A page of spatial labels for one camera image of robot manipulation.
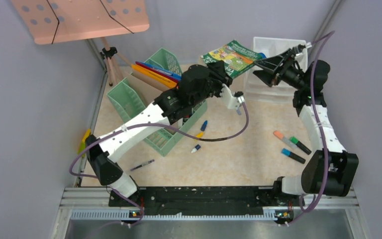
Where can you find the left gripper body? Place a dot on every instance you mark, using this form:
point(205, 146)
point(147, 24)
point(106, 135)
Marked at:
point(216, 79)

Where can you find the green children's book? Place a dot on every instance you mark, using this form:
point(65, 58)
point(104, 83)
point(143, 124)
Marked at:
point(237, 58)

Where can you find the red translucent file folder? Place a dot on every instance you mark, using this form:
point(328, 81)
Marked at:
point(159, 73)

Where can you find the blue plastic folder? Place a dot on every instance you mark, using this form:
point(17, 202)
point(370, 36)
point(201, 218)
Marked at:
point(164, 70)

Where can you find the beige pressure file folder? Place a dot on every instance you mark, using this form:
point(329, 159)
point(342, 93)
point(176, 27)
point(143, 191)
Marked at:
point(150, 81)

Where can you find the green file rack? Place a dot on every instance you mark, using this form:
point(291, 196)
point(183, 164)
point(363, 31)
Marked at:
point(129, 100)

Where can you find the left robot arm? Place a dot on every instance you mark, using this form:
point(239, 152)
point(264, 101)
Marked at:
point(198, 83)

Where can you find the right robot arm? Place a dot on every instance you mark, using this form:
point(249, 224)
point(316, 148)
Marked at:
point(332, 168)

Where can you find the orange file folder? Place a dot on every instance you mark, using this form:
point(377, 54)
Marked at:
point(161, 79)

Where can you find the orange capped highlighter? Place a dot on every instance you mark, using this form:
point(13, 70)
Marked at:
point(284, 139)

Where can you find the green capped highlighter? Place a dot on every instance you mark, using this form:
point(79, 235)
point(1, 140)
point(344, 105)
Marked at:
point(300, 145)

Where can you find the teal capped marker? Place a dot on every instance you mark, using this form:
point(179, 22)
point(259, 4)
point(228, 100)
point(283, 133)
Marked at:
point(293, 156)

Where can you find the dark pen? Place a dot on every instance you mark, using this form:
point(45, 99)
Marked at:
point(142, 165)

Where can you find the black lamp clamp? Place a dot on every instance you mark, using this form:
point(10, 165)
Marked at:
point(108, 54)

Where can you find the pink lamp stand pole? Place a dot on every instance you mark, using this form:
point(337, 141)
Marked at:
point(112, 65)

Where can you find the yellow green clamp tool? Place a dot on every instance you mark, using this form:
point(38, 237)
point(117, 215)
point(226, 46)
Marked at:
point(83, 140)

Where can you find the pink perforated lamp panel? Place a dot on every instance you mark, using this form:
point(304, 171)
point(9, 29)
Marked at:
point(55, 21)

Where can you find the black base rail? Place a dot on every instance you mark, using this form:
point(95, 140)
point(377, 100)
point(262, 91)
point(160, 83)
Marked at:
point(206, 201)

